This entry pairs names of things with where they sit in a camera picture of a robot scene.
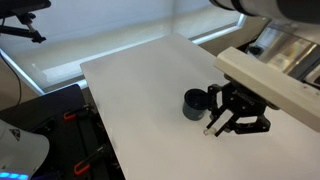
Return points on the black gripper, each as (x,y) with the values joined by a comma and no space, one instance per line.
(242,103)

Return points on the dark blue mug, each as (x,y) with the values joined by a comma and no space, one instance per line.
(195,104)

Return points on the white marker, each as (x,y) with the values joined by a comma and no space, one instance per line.
(211,131)

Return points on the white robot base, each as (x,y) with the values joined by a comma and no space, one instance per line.
(21,153)

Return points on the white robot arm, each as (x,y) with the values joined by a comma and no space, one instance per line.
(279,70)

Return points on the black side table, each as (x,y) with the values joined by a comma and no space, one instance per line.
(70,141)

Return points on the orange black clamp right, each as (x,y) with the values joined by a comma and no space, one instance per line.
(86,163)

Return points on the orange black clamp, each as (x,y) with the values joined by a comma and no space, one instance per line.
(73,114)
(86,163)

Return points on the orange black clamp left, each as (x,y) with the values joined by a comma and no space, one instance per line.
(73,114)

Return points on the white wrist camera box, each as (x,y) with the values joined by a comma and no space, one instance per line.
(297,99)

